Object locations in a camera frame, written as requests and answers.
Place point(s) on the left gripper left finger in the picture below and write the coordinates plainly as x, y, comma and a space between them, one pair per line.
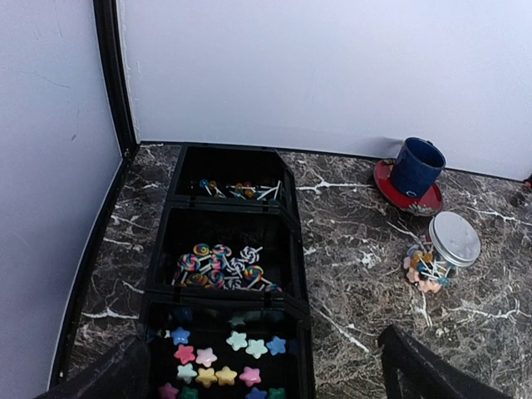
122, 372

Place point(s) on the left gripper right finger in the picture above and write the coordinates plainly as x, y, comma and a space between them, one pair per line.
411, 370

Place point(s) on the black three-compartment candy bin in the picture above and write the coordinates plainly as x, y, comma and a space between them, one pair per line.
225, 312

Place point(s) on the round metal lid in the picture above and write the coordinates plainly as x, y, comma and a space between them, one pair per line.
454, 239

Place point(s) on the red saucer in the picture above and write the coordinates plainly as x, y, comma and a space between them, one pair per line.
430, 204

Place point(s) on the dark blue mug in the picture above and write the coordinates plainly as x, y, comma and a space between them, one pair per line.
417, 167

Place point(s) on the left black frame post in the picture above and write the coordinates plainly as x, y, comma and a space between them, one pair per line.
109, 42

